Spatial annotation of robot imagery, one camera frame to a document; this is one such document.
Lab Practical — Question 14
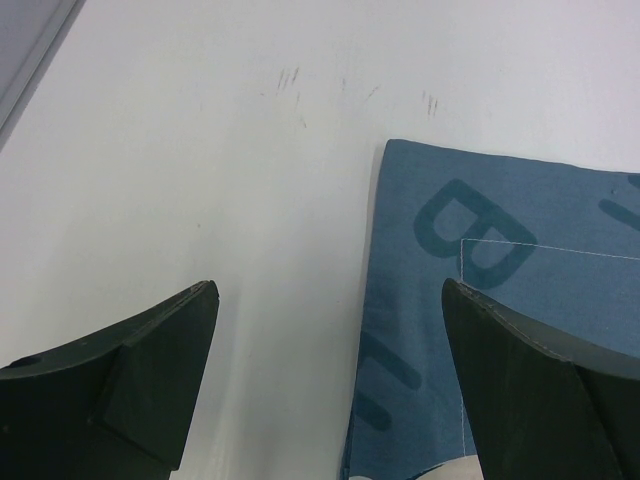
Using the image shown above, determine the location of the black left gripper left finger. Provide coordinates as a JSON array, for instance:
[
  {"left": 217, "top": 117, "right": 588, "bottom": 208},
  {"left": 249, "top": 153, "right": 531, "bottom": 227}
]
[{"left": 1, "top": 280, "right": 220, "bottom": 479}]

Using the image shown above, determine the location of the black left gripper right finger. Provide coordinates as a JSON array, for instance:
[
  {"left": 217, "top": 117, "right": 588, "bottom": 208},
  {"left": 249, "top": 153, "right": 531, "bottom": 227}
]
[{"left": 441, "top": 279, "right": 639, "bottom": 479}]

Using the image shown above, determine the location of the blue bear print placemat cloth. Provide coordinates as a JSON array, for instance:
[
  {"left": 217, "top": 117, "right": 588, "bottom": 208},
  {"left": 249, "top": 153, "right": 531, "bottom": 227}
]
[{"left": 341, "top": 140, "right": 639, "bottom": 479}]

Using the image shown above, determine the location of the left aluminium frame post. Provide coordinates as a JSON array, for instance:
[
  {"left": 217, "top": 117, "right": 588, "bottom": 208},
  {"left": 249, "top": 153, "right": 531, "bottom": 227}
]
[{"left": 1, "top": 0, "right": 84, "bottom": 142}]

